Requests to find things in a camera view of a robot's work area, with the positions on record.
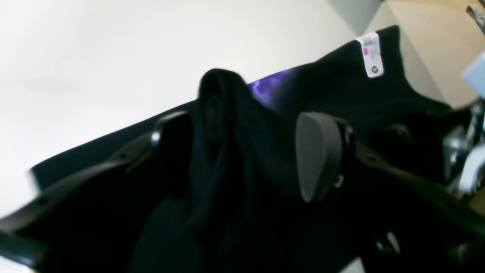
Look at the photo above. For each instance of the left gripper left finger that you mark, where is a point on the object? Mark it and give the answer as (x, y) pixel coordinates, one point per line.
(92, 219)

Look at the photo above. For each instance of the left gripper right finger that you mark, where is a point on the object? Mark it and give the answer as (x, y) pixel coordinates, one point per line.
(327, 155)

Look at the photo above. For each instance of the black T-shirt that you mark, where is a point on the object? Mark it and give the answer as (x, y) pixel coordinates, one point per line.
(241, 209)

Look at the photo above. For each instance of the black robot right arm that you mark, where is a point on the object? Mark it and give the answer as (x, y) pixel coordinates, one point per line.
(464, 146)

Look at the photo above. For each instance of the white garment label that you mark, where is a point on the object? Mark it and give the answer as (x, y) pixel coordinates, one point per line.
(371, 54)

